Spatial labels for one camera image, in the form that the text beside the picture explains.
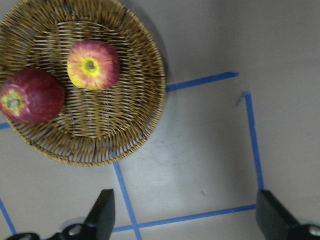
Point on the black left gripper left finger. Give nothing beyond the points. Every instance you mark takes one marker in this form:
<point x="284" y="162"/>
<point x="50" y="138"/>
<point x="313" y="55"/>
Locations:
<point x="99" y="223"/>

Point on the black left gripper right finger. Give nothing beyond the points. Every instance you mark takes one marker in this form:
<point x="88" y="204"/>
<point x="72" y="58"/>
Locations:
<point x="277" y="223"/>

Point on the red yellow apple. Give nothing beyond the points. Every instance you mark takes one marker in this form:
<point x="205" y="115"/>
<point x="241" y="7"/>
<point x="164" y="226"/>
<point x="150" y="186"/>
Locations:
<point x="93" y="65"/>

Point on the round wicker basket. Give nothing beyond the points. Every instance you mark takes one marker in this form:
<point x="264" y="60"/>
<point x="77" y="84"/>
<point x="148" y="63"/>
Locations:
<point x="94" y="128"/>

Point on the dark red apple in basket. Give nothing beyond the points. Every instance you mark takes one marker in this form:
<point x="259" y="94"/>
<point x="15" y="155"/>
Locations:
<point x="32" y="96"/>

